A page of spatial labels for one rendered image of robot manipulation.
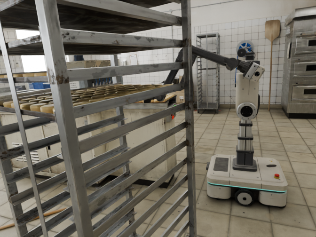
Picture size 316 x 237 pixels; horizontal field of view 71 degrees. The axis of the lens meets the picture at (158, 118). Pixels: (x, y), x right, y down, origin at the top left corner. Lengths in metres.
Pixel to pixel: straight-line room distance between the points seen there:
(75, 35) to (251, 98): 1.61
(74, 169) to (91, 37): 0.33
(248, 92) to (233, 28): 4.14
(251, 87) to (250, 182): 0.79
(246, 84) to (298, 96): 3.17
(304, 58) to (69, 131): 4.76
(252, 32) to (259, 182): 4.43
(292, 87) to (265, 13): 1.92
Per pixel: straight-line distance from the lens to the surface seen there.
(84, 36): 0.61
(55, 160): 1.08
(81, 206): 0.62
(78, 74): 0.59
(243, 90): 1.95
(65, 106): 0.53
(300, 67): 5.00
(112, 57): 1.26
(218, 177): 2.07
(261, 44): 5.96
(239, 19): 6.02
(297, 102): 5.10
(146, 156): 2.25
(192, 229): 1.30
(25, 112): 0.72
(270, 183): 2.08
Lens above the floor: 1.24
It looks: 14 degrees down
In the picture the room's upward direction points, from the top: 4 degrees counter-clockwise
